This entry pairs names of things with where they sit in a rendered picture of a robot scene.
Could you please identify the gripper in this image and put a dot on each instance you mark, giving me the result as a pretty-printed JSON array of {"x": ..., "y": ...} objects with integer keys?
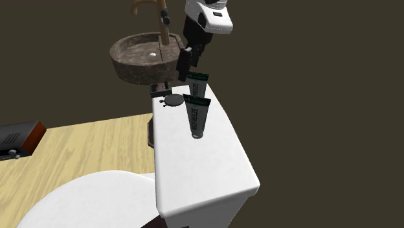
[{"x": 195, "y": 33}]

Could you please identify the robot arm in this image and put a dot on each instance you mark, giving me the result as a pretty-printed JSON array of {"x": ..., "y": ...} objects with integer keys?
[{"x": 210, "y": 16}]

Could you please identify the white green-capped tube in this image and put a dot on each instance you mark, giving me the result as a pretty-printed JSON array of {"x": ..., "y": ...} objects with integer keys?
[
  {"x": 198, "y": 85},
  {"x": 196, "y": 118}
]

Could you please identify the brass faucet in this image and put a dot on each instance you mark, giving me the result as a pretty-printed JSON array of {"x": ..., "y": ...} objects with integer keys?
[{"x": 163, "y": 25}]

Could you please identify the small dark grey box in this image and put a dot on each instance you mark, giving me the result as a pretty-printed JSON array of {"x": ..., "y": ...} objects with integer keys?
[{"x": 159, "y": 90}]

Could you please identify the dark grey round disc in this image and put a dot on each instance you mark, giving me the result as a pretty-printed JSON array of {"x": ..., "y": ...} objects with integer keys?
[{"x": 173, "y": 100}]

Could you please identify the brown stone sink basin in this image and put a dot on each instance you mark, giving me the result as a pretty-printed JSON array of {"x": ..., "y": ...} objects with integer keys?
[{"x": 139, "y": 64}]

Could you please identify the white toilet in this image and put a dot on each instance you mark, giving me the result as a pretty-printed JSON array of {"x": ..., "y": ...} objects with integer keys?
[{"x": 195, "y": 164}]

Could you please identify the black and red appliance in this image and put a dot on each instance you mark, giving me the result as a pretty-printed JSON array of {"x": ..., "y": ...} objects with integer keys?
[{"x": 19, "y": 139}]

